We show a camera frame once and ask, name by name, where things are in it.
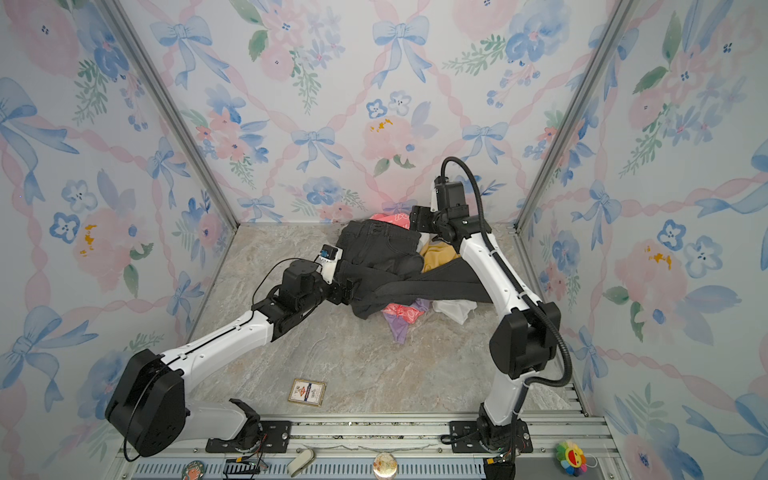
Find dark grey denim jeans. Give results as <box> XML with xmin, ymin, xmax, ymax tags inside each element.
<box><xmin>335</xmin><ymin>220</ymin><xmax>491</xmax><ymax>319</ymax></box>

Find pink patterned cloth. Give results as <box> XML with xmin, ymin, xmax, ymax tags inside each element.
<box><xmin>372</xmin><ymin>213</ymin><xmax>424</xmax><ymax>324</ymax></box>

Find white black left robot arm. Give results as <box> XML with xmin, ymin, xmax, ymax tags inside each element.
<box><xmin>105</xmin><ymin>259</ymin><xmax>356</xmax><ymax>461</ymax></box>

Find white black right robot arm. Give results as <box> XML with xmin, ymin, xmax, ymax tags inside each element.
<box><xmin>409</xmin><ymin>206</ymin><xmax>572</xmax><ymax>453</ymax></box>

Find mustard yellow cloth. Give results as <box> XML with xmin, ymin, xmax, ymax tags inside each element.
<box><xmin>420</xmin><ymin>242</ymin><xmax>460</xmax><ymax>273</ymax></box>

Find purple cloth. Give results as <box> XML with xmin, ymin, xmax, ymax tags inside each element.
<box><xmin>383</xmin><ymin>299</ymin><xmax>431</xmax><ymax>345</ymax></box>

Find white cloth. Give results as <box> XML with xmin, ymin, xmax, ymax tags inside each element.
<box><xmin>432</xmin><ymin>300</ymin><xmax>477</xmax><ymax>325</ymax></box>

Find small printed card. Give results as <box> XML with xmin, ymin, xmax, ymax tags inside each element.
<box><xmin>288</xmin><ymin>378</ymin><xmax>327</xmax><ymax>407</ymax></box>

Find white plastic clip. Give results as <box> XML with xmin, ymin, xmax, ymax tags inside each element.
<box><xmin>287</xmin><ymin>448</ymin><xmax>316</xmax><ymax>478</ymax></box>

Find round tan badge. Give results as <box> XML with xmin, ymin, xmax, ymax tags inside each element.
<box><xmin>373</xmin><ymin>452</ymin><xmax>398</xmax><ymax>480</ymax></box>

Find round green badge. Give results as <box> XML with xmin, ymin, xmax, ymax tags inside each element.
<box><xmin>181</xmin><ymin>460</ymin><xmax>207</xmax><ymax>480</ymax></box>

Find colourful flower toy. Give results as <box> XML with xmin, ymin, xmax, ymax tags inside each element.
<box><xmin>556</xmin><ymin>440</ymin><xmax>589</xmax><ymax>477</ymax></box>

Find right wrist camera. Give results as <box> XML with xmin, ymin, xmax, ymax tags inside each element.
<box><xmin>434</xmin><ymin>176</ymin><xmax>469</xmax><ymax>220</ymax></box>

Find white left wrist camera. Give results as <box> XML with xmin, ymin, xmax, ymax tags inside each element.
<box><xmin>316</xmin><ymin>244</ymin><xmax>343</xmax><ymax>284</ymax></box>

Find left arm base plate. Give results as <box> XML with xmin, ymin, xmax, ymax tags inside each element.
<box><xmin>205</xmin><ymin>420</ymin><xmax>293</xmax><ymax>454</ymax></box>

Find aluminium corner post right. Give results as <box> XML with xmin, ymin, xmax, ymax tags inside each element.
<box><xmin>515</xmin><ymin>0</ymin><xmax>637</xmax><ymax>229</ymax></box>

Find aluminium corner post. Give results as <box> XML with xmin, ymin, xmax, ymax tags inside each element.
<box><xmin>515</xmin><ymin>0</ymin><xmax>637</xmax><ymax>229</ymax></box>
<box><xmin>96</xmin><ymin>1</ymin><xmax>239</xmax><ymax>230</ymax></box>

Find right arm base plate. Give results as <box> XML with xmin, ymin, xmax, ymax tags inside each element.
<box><xmin>440</xmin><ymin>419</ymin><xmax>533</xmax><ymax>455</ymax></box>

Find black corrugated cable hose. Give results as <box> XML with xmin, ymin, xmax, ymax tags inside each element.
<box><xmin>439</xmin><ymin>155</ymin><xmax>574</xmax><ymax>388</ymax></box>

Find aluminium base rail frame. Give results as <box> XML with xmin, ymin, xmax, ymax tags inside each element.
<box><xmin>106</xmin><ymin>410</ymin><xmax>630</xmax><ymax>479</ymax></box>

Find aluminium corner post left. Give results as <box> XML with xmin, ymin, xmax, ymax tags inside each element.
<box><xmin>96</xmin><ymin>1</ymin><xmax>239</xmax><ymax>230</ymax></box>

